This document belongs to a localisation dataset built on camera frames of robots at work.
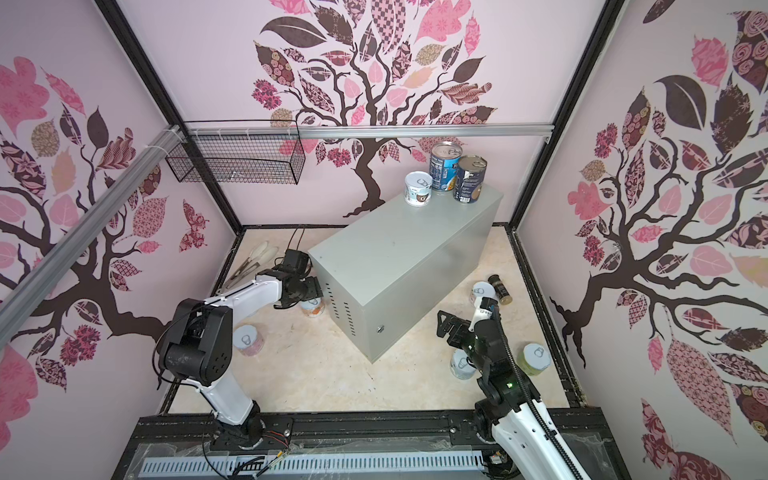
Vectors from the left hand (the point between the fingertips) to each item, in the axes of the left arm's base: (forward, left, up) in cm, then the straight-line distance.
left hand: (310, 295), depth 96 cm
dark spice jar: (+2, -63, 0) cm, 63 cm away
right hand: (-13, -43, +12) cm, 47 cm away
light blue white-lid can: (-24, -46, +2) cm, 51 cm away
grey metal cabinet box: (-14, -25, +31) cm, 42 cm away
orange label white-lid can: (-5, -2, +1) cm, 5 cm away
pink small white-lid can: (+1, -56, +2) cm, 56 cm away
